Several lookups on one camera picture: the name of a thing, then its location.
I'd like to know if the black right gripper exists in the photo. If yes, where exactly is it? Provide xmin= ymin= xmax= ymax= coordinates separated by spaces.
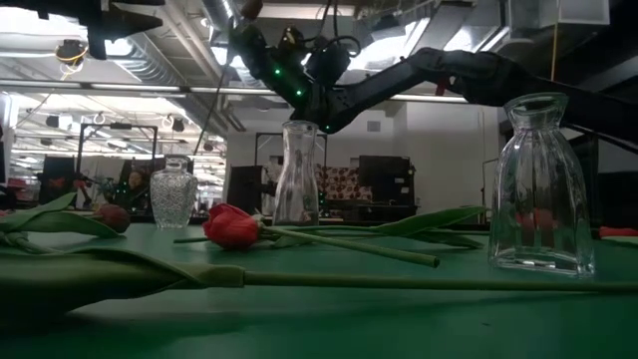
xmin=228 ymin=23 xmax=363 ymax=136

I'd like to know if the large ribbed glass vase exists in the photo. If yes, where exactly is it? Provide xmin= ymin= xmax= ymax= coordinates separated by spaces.
xmin=486 ymin=92 xmax=597 ymax=279

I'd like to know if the tall glass carafe vase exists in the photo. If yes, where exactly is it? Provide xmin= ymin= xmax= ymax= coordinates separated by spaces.
xmin=272 ymin=119 xmax=321 ymax=226

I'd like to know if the round textured glass vase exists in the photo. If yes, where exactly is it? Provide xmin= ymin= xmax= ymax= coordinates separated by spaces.
xmin=149 ymin=154 xmax=199 ymax=230

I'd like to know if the long horizontal light bar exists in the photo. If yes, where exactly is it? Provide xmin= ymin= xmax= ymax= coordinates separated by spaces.
xmin=0 ymin=78 xmax=470 ymax=105

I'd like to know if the dark cabinet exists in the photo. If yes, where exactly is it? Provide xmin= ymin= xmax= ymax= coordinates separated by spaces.
xmin=226 ymin=165 xmax=264 ymax=215

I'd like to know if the red patterned panel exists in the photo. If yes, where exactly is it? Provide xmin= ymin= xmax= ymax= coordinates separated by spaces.
xmin=314 ymin=164 xmax=374 ymax=201

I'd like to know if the person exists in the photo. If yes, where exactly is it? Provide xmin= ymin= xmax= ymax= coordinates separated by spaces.
xmin=114 ymin=169 xmax=151 ymax=210

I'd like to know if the black computer monitor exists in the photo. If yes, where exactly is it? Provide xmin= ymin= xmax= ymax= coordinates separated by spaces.
xmin=357 ymin=155 xmax=416 ymax=204

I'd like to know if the dark monitor screen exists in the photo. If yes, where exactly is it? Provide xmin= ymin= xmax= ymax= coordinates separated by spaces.
xmin=38 ymin=156 xmax=77 ymax=206

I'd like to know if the silver round ceiling duct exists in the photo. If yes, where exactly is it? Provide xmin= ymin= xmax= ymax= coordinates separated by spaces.
xmin=200 ymin=0 xmax=236 ymax=30

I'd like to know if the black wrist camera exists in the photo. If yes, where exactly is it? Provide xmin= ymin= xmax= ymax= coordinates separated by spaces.
xmin=304 ymin=37 xmax=353 ymax=87

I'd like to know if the black camera cable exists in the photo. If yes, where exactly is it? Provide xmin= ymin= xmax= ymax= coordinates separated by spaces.
xmin=318 ymin=33 xmax=362 ymax=59

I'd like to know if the black overhead device yellow cable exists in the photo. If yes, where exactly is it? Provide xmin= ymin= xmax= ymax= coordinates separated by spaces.
xmin=54 ymin=38 xmax=90 ymax=69

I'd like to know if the yellow hanging cable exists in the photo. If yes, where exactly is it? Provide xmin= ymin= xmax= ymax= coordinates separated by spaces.
xmin=549 ymin=0 xmax=560 ymax=84

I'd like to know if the rectangular metal ceiling duct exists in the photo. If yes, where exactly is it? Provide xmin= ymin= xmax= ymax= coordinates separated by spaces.
xmin=507 ymin=0 xmax=610 ymax=29

